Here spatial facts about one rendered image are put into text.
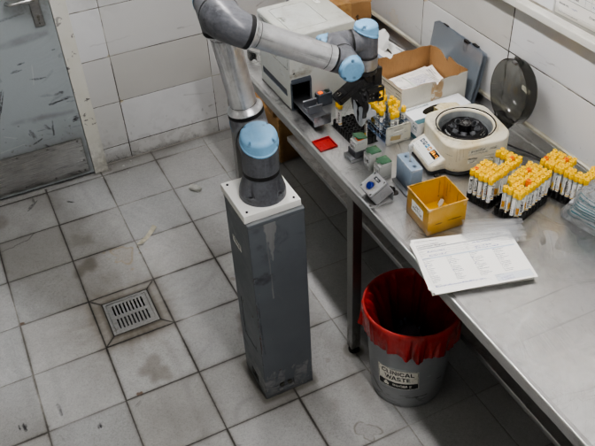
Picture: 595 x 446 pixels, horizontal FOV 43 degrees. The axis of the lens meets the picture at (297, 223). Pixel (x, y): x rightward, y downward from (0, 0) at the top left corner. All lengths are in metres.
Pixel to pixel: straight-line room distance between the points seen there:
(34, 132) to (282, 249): 1.91
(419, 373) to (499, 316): 0.74
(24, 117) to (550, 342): 2.80
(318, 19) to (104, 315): 1.56
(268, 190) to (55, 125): 1.91
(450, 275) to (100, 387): 1.57
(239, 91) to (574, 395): 1.25
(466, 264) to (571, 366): 0.41
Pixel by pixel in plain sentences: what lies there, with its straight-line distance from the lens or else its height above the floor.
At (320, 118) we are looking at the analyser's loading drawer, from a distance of 2.69.
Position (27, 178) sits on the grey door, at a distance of 4.14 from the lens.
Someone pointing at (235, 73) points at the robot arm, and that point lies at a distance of 2.26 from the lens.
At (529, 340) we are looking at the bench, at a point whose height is 0.87.
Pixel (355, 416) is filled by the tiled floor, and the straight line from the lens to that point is 2.90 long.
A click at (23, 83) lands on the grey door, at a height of 0.62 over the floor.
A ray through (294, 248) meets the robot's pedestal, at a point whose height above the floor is 0.72.
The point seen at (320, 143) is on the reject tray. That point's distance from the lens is 2.65.
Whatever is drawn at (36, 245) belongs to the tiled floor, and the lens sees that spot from 3.84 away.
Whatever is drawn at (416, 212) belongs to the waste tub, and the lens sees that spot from 2.28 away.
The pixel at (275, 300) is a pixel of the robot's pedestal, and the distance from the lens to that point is 2.58.
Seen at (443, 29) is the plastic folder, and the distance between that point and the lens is 3.00.
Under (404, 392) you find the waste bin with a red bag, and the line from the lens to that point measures 2.84.
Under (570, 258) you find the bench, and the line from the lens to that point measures 2.28.
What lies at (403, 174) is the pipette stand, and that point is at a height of 0.93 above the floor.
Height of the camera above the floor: 2.37
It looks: 40 degrees down
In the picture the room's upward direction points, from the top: 3 degrees counter-clockwise
